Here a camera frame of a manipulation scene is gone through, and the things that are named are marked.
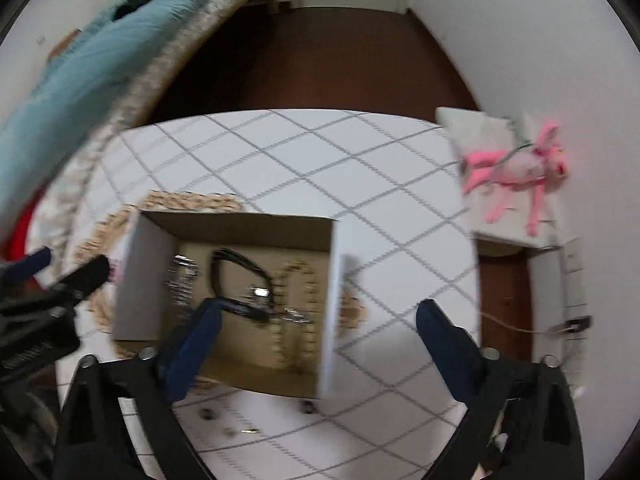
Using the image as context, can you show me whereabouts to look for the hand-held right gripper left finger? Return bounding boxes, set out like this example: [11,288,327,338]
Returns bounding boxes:
[52,297,224,480]

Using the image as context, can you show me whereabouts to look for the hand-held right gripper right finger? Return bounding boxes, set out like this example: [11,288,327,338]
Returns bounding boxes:
[416,298,586,480]

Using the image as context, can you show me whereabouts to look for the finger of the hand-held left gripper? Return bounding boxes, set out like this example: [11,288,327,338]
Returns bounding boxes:
[49,254,112,307]
[0,246,54,288]

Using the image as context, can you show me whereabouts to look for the white cardboard box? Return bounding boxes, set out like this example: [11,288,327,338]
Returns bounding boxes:
[111,209,360,400]

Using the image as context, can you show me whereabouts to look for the black cord necklace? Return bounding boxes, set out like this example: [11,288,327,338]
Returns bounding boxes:
[208,247,282,330]

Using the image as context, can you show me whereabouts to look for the red cloth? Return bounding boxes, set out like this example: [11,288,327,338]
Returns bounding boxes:
[0,199,42,263]

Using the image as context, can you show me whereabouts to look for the round woven placemat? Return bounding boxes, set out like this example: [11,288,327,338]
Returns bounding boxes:
[74,191,370,397]

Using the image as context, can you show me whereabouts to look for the black charger plug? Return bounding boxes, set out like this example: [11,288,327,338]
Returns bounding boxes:
[552,315,593,335]

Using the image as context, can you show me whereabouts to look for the pink plush toy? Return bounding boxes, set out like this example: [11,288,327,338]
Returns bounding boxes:
[461,121,572,237]

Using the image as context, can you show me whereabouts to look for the bed with blue blanket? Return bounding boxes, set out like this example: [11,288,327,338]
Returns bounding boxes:
[0,0,287,241]

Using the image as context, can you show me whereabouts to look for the white checked tablecloth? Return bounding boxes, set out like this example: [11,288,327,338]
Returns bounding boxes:
[54,108,482,480]

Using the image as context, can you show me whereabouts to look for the white cabinet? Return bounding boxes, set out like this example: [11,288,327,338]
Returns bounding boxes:
[434,106,563,252]

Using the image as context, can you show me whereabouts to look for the patterned mattress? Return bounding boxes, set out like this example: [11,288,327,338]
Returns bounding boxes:
[47,0,281,271]

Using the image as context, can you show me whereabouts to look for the silver chain bracelet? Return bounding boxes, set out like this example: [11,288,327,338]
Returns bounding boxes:
[166,254,202,320]

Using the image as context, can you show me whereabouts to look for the thin charger cable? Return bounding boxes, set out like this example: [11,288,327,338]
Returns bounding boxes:
[480,311,561,335]

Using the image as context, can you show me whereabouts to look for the wooden bead bracelet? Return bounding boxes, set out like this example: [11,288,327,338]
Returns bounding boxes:
[269,257,322,375]

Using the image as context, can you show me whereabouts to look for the wall socket plate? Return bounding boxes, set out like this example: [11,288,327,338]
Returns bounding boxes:
[564,239,587,275]

